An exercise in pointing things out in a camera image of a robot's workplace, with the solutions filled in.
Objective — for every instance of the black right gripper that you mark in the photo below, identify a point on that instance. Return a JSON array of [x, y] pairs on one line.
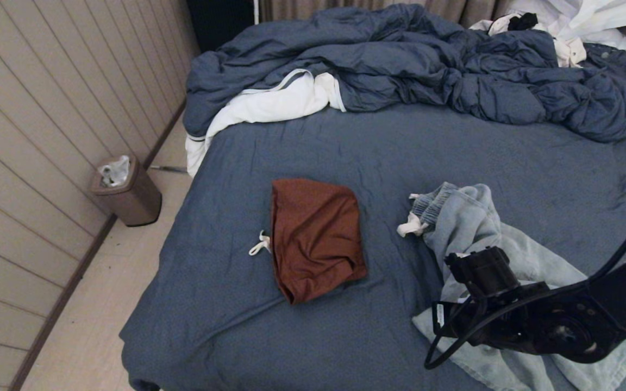
[[498, 320]]

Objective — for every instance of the light blue denim jeans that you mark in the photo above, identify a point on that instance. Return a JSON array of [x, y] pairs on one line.
[[470, 222]]

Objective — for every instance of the rust brown shorts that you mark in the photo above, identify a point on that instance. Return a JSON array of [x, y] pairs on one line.
[[313, 239]]

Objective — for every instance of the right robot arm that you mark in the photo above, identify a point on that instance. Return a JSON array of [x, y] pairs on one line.
[[590, 320]]

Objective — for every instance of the blue bed sheet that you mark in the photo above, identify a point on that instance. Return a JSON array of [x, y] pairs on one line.
[[345, 146]]

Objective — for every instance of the cream jacket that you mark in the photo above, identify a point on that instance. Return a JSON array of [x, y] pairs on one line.
[[571, 52]]

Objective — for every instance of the dark blue crumpled duvet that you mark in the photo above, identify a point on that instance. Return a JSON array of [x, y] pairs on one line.
[[400, 57]]

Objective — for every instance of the dark denim garment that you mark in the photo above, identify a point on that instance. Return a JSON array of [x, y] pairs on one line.
[[620, 58]]

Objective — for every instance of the small black garment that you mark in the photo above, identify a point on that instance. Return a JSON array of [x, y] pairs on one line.
[[524, 20]]

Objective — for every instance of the beige curtain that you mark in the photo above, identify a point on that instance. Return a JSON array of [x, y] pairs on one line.
[[470, 10]]

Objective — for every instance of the white shirt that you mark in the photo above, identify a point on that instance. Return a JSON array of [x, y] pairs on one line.
[[584, 15]]

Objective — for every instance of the brown trash bin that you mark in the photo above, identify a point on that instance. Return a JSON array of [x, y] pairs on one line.
[[136, 201]]

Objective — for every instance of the white vertical pole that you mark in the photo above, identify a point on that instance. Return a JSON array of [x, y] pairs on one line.
[[256, 11]]

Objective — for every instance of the black cabinet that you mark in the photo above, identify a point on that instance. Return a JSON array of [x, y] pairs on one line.
[[220, 20]]

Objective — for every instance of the white plastic bin bag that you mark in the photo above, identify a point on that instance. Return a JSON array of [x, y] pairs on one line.
[[114, 171]]

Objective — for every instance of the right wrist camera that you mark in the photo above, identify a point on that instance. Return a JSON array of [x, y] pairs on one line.
[[484, 271]]

